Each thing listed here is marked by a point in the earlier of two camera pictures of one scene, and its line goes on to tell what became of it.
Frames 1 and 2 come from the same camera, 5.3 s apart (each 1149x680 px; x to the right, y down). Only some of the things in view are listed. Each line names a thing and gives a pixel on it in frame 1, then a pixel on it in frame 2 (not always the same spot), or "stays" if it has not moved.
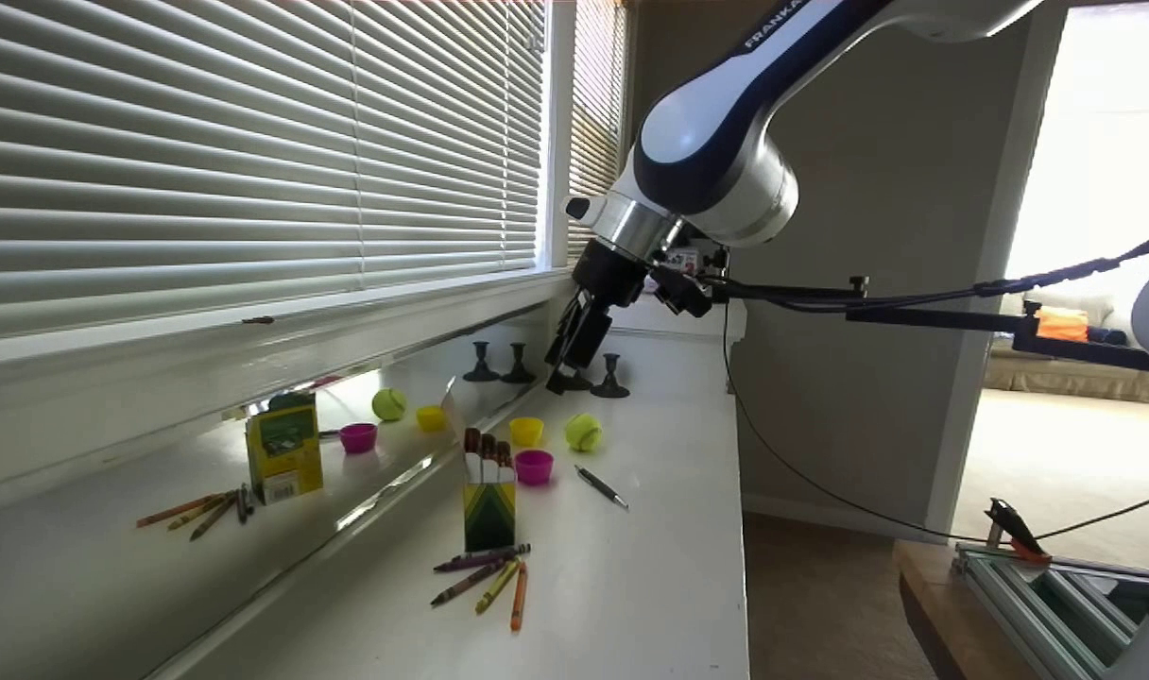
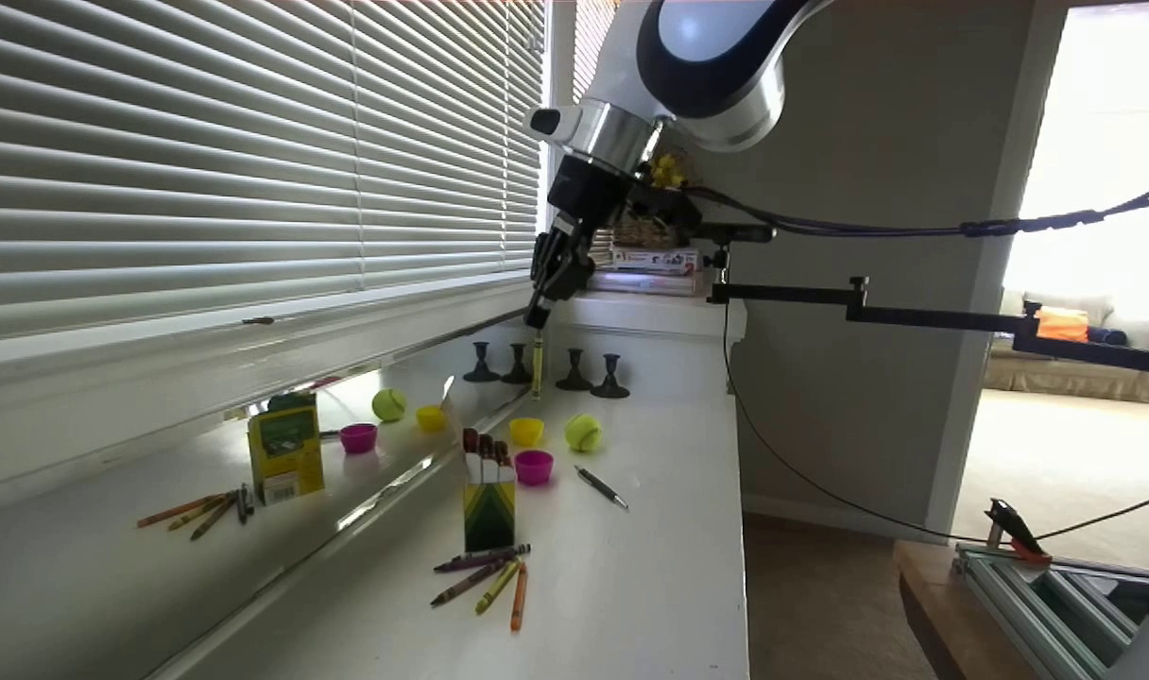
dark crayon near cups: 602,484 stays
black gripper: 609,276 → 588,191
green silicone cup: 583,431 stays
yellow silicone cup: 527,431 stays
